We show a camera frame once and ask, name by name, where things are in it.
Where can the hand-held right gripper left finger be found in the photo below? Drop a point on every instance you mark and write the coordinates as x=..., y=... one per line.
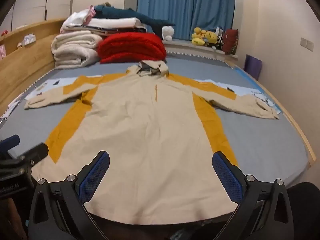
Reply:
x=96, y=175

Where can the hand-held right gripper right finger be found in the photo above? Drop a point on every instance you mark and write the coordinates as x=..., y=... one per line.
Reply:
x=226, y=177

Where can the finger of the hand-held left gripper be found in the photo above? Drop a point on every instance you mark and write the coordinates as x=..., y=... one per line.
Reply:
x=36, y=152
x=11, y=140

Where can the beige and mustard hooded jacket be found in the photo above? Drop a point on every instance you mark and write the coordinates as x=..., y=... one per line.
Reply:
x=150, y=130

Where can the bed with grey sheet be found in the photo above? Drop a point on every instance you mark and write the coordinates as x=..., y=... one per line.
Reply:
x=262, y=135

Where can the light blue deer-print cloth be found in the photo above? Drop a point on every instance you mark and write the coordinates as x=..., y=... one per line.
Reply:
x=51, y=83

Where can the wooden headboard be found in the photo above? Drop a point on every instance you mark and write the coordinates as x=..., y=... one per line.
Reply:
x=27, y=65

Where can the person's dark trousers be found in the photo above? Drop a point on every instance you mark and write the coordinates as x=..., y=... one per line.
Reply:
x=305, y=210

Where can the light blue printed cloth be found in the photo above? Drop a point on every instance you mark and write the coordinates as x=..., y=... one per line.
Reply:
x=246, y=90

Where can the white crumpled bag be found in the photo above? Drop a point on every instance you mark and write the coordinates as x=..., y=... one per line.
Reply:
x=30, y=39

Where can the folded cream fleece blanket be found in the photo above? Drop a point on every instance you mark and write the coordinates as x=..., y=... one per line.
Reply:
x=75, y=48

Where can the purple folded mat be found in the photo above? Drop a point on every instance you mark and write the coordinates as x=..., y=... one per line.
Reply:
x=253, y=66

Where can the grey window ledge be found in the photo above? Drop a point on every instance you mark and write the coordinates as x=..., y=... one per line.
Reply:
x=195, y=48

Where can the folded red blanket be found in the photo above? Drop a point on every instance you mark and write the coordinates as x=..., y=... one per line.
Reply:
x=130, y=45

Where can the dark red bag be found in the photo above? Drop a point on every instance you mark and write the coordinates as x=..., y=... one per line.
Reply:
x=230, y=41

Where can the white and pink bundled cloth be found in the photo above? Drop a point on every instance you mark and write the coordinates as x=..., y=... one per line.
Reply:
x=75, y=20

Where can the yellow plush toy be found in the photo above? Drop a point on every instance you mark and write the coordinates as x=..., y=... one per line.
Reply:
x=198, y=36
x=211, y=37

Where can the white wardrobe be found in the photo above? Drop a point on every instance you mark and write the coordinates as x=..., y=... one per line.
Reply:
x=42, y=0

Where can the white plush toy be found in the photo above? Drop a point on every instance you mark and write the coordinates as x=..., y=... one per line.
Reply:
x=168, y=32

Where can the teal plush shark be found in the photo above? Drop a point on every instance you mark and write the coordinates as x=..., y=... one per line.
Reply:
x=130, y=15

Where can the blue curtain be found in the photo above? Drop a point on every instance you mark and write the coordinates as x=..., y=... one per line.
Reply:
x=185, y=7

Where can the wall switch plate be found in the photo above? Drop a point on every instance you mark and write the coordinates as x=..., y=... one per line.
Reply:
x=307, y=44

